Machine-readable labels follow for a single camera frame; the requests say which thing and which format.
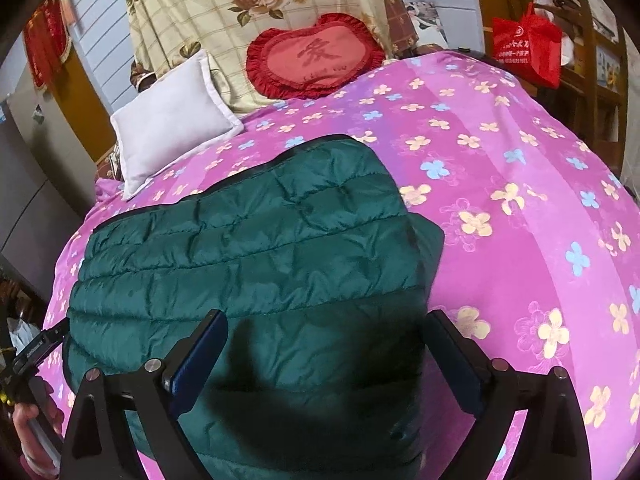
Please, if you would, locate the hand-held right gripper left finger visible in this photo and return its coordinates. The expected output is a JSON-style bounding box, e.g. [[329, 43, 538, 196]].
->
[[60, 309, 230, 480]]

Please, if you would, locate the wooden shelf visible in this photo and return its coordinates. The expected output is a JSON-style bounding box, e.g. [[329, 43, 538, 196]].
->
[[565, 0, 631, 146]]

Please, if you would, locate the red wall hanging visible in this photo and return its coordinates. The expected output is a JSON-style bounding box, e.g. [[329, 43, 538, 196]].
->
[[22, 0, 71, 93]]

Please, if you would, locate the grey cabinet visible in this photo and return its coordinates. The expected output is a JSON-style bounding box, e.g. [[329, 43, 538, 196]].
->
[[0, 85, 101, 301]]

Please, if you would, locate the dark green puffer jacket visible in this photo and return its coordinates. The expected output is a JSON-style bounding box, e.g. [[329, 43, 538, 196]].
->
[[65, 134, 446, 480]]

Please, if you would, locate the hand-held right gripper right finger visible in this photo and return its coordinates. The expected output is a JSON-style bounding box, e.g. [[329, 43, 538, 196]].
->
[[425, 309, 593, 480]]

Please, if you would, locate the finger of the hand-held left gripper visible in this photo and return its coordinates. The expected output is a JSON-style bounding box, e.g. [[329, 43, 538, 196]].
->
[[42, 321, 70, 347]]

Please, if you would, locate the white pillow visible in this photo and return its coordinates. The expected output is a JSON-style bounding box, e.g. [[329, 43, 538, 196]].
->
[[110, 50, 246, 201]]

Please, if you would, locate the red heart-shaped cushion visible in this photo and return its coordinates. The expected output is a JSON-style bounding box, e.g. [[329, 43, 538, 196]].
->
[[245, 12, 387, 101]]

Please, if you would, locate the wooden door frame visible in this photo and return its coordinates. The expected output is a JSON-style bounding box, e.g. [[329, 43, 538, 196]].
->
[[60, 0, 116, 161]]

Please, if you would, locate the pink floral bedsheet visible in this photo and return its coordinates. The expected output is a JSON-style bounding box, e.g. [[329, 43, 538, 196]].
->
[[42, 50, 640, 480]]

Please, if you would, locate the red shopping bag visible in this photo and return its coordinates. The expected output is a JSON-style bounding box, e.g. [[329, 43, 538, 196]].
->
[[491, 2, 563, 88]]

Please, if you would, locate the person's left hand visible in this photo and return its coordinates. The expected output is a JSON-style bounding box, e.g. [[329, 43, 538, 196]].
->
[[12, 379, 66, 471]]

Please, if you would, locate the beige floral blanket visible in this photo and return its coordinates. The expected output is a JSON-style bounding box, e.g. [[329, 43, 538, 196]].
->
[[124, 0, 401, 116]]

